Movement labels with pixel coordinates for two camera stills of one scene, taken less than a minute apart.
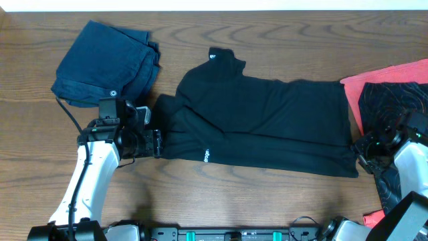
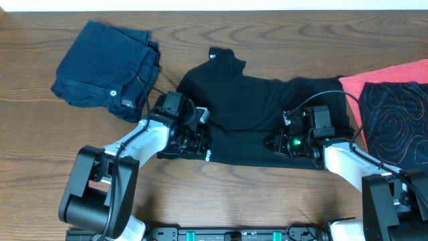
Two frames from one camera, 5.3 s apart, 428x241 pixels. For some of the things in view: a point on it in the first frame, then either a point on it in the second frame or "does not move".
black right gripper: (361, 148) to (281, 137)
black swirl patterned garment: (382, 106) does not move
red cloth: (412, 72) does not move
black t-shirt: (219, 116) does not move
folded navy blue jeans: (105, 61) does not move
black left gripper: (152, 146) to (198, 146)
